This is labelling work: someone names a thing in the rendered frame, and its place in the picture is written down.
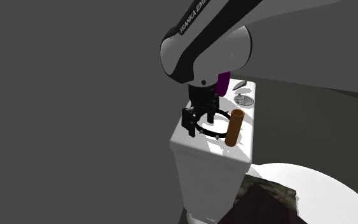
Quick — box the purple cylinder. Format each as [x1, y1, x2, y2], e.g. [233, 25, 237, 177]
[214, 71, 231, 97]

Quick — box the grey pointed cone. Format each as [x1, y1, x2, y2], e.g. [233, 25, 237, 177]
[231, 80, 248, 92]

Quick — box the orange-brown tube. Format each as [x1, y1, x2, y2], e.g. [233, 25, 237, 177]
[224, 108, 246, 148]

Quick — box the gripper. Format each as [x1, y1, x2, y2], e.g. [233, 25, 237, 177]
[181, 83, 221, 138]

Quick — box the black spiked ring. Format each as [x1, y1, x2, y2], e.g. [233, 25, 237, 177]
[193, 108, 232, 141]

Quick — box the grey round disc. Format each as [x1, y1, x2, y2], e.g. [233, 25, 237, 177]
[233, 94, 256, 107]

